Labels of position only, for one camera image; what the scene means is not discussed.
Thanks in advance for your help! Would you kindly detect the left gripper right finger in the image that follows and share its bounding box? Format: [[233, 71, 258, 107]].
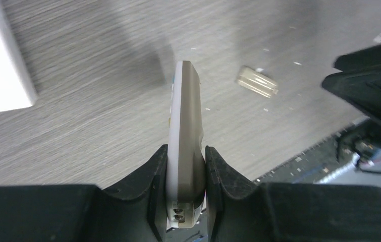
[[205, 146, 381, 241]]

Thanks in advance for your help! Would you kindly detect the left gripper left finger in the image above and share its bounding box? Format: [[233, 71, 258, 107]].
[[0, 145, 167, 241]]

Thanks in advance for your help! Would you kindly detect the white beige remote control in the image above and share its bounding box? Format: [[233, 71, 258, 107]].
[[166, 60, 206, 229]]

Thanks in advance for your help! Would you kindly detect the beige battery cover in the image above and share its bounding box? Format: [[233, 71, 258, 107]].
[[236, 66, 278, 98]]

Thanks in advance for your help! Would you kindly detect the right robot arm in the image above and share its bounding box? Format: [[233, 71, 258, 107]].
[[321, 44, 381, 159]]

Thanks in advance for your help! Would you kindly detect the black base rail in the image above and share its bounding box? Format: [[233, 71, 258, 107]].
[[254, 118, 381, 184]]

